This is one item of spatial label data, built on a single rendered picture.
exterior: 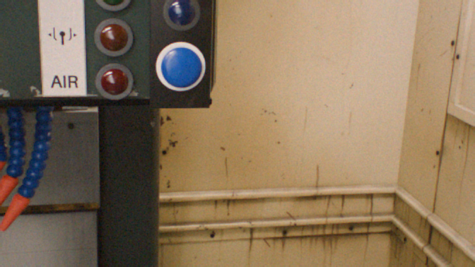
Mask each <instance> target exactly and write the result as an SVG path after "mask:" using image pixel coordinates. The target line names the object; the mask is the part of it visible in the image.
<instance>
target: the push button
mask: <svg viewBox="0 0 475 267"><path fill-rule="evenodd" d="M201 70H202V65H201V59H200V58H199V56H198V55H197V54H196V53H195V52H193V50H192V49H190V48H186V47H176V48H173V49H171V50H170V51H169V52H167V53H166V54H165V56H164V57H163V59H162V63H161V73H162V75H163V78H164V79H165V81H166V82H167V83H169V84H170V85H172V86H174V87H176V88H186V87H189V86H191V85H193V84H194V83H196V82H197V81H198V79H199V77H200V75H201Z"/></svg>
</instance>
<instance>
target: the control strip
mask: <svg viewBox="0 0 475 267"><path fill-rule="evenodd" d="M96 1H97V3H98V4H99V5H101V6H102V7H103V8H105V9H107V11H120V10H122V9H123V8H124V7H126V6H128V4H129V3H130V1H131V0H124V2H123V3H122V4H120V5H117V6H111V5H107V4H105V3H104V2H103V0H96ZM173 1H174V0H150V42H151V75H150V108H151V109H155V108H209V107H210V85H211V35H212V8H213V0H190V1H191V2H192V3H193V4H194V7H195V17H194V20H193V21H192V22H191V23H190V24H189V25H185V26H179V25H175V23H173V22H172V21H171V19H170V18H169V16H168V8H169V6H170V5H171V3H172V2H173ZM109 24H118V25H121V26H122V27H123V28H124V29H125V30H126V31H127V34H128V42H127V45H126V47H125V48H124V49H121V50H119V51H116V52H113V51H110V50H108V49H105V48H104V47H103V46H102V44H101V41H100V33H101V31H102V29H103V28H104V27H105V26H106V25H109ZM94 39H95V44H96V47H98V49H99V50H100V51H101V52H103V53H104V54H106V55H108V56H111V57H118V56H121V55H123V54H124V53H126V52H127V51H128V50H129V49H130V47H131V45H132V44H133V41H134V34H132V31H131V28H130V27H129V25H128V24H127V23H126V22H125V21H123V20H120V19H117V18H109V19H106V20H104V21H102V22H101V23H100V24H98V26H97V27H96V29H95V34H94ZM176 47H186V48H190V49H192V50H193V52H195V53H196V54H197V55H198V56H199V58H200V59H201V65H202V70H201V75H200V77H199V79H198V81H197V82H196V83H194V84H193V85H191V86H189V87H186V88H176V87H174V86H172V85H170V84H169V83H167V82H166V81H165V79H164V78H163V75H162V73H161V63H162V59H163V57H164V56H165V54H166V53H167V52H169V51H170V50H171V49H173V48H176ZM109 69H120V70H122V71H123V72H124V73H125V74H126V75H127V78H128V86H127V89H126V90H125V92H123V93H122V94H120V95H110V94H108V93H106V92H105V90H103V89H102V86H101V78H102V75H103V74H104V72H106V71H107V70H109ZM133 85H134V78H133V75H132V73H131V71H130V70H129V69H128V68H127V67H126V66H124V65H121V64H116V62H112V64H111V63H109V64H107V65H104V66H103V67H102V68H100V70H99V71H98V74H97V76H96V77H95V86H97V89H98V92H99V93H100V94H101V95H102V96H103V97H106V98H108V99H111V100H118V99H121V98H123V97H126V96H127V95H128V94H129V93H130V91H131V90H132V88H133Z"/></svg>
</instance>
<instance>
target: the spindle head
mask: <svg viewBox="0 0 475 267"><path fill-rule="evenodd" d="M109 18H117V19H120V20H123V21H125V22H126V23H127V24H128V25H129V27H130V28H131V31H132V34H134V41H133V44H132V45H131V47H130V49H129V50H128V51H127V52H126V53H124V54H123V55H121V56H118V57H111V56H108V55H106V54H104V53H103V52H101V51H100V50H99V49H98V47H96V44H95V39H94V34H95V29H96V27H97V26H98V24H100V23H101V22H102V21H104V20H106V19H109ZM84 21H85V51H86V96H51V97H43V91H42V59H41V49H40V24H39V6H38V0H0V107H94V106H150V75H151V42H150V0H131V1H130V3H129V4H128V6H126V7H124V8H123V9H122V10H120V11H107V9H105V8H103V7H102V6H101V5H99V4H98V3H97V1H96V0H84ZM217 46H218V0H213V8H212V35H211V85H210V95H211V92H212V90H213V87H214V85H215V83H216V71H217ZM112 62H116V64H121V65H124V66H126V67H127V68H128V69H129V70H130V71H131V73H132V75H133V78H134V85H133V88H132V90H131V91H130V93H129V94H128V95H127V96H126V97H123V98H121V99H118V100H111V99H108V98H106V97H103V96H102V95H101V94H100V93H99V92H98V89H97V86H95V77H96V76H97V74H98V71H99V70H100V68H102V67H103V66H104V65H107V64H109V63H111V64H112Z"/></svg>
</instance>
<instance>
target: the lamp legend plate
mask: <svg viewBox="0 0 475 267"><path fill-rule="evenodd" d="M38 6H39V24H40V49H41V59H42V91H43V97H51V96H86V51H85V21H84V0H38Z"/></svg>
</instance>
